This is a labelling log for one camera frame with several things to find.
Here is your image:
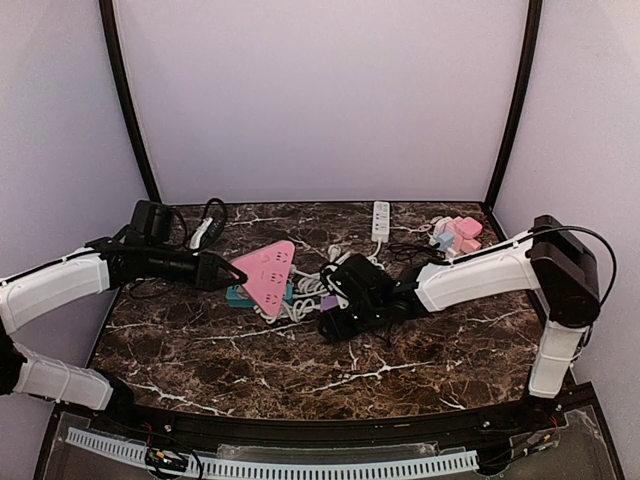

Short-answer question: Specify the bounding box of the white power strip cord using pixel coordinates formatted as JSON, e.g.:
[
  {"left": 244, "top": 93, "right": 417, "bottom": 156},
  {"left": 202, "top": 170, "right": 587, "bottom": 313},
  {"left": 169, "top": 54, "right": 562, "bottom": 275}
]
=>
[{"left": 324, "top": 239, "right": 386, "bottom": 269}]

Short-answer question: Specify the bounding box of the purple power strip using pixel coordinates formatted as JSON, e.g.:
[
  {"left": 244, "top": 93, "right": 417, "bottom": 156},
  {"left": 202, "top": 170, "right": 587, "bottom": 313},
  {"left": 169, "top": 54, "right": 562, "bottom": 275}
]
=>
[{"left": 319, "top": 295, "right": 339, "bottom": 312}]

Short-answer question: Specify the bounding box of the pink triangular power strip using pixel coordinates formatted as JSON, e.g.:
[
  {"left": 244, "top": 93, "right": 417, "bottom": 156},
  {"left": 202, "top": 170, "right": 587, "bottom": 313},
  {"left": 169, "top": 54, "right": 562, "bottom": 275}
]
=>
[{"left": 231, "top": 240, "right": 295, "bottom": 317}]

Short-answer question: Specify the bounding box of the teal strip white cord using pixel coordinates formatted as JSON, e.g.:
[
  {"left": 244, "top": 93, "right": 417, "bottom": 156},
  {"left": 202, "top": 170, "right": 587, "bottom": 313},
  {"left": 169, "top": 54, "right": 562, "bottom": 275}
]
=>
[{"left": 287, "top": 264, "right": 331, "bottom": 301}]

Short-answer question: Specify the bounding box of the purple strip white cord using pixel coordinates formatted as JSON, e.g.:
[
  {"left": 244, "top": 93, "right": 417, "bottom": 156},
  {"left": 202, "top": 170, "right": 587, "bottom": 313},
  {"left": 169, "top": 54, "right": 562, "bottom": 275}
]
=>
[{"left": 264, "top": 294, "right": 324, "bottom": 326}]

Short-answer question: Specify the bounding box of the white power strip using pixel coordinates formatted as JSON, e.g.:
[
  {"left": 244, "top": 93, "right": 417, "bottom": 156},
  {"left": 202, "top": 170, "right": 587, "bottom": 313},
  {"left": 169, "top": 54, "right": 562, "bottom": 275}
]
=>
[{"left": 371, "top": 200, "right": 391, "bottom": 243}]

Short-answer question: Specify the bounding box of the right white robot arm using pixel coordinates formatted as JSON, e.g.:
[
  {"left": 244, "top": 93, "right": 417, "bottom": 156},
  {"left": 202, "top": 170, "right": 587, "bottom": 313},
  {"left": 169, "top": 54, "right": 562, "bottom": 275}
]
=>
[{"left": 318, "top": 215, "right": 612, "bottom": 399}]

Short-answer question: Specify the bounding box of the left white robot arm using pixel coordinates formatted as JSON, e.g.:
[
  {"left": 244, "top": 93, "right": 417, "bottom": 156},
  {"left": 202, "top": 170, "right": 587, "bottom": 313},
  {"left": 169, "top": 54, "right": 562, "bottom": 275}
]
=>
[{"left": 1, "top": 238, "right": 248, "bottom": 411}]

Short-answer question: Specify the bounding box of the teal power strip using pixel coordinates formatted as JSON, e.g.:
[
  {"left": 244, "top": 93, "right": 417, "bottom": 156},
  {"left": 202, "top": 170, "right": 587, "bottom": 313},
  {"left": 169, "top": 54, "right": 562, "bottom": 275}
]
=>
[{"left": 226, "top": 282, "right": 294, "bottom": 308}]

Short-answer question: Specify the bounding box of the pink white cube adapter cluster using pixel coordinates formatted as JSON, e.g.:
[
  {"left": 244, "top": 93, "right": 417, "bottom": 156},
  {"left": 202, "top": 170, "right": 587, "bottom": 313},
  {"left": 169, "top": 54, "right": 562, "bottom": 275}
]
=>
[{"left": 429, "top": 216, "right": 484, "bottom": 259}]

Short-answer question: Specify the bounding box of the small circuit board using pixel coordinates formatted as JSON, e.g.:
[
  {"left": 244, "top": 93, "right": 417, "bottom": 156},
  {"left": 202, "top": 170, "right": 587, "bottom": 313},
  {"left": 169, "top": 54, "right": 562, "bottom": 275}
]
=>
[{"left": 144, "top": 448, "right": 188, "bottom": 472}]

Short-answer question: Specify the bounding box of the thin black cable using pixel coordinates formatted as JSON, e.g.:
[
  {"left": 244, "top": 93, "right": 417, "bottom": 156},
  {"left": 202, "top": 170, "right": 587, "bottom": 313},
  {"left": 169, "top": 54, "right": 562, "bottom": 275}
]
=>
[{"left": 387, "top": 241, "right": 451, "bottom": 266}]

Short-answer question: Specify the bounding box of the white slotted cable duct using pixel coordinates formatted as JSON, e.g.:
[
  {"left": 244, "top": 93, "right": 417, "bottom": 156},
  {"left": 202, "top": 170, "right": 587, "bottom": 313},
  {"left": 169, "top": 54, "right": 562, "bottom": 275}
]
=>
[{"left": 65, "top": 427, "right": 479, "bottom": 479}]

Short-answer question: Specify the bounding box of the black frame left post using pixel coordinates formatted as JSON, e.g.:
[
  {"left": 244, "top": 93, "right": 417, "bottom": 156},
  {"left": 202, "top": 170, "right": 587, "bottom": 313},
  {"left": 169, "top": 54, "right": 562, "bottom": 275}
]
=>
[{"left": 98, "top": 0, "right": 162, "bottom": 202}]

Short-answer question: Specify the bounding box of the black frame post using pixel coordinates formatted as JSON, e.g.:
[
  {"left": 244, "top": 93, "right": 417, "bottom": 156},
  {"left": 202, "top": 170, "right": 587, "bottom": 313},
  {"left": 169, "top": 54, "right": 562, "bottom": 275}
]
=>
[
  {"left": 484, "top": 0, "right": 543, "bottom": 211},
  {"left": 98, "top": 0, "right": 162, "bottom": 202}
]

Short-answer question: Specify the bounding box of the black frame right post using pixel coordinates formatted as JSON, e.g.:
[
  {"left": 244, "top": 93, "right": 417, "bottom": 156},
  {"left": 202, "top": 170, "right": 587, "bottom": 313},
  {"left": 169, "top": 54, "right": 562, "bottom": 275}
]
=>
[{"left": 484, "top": 0, "right": 543, "bottom": 211}]

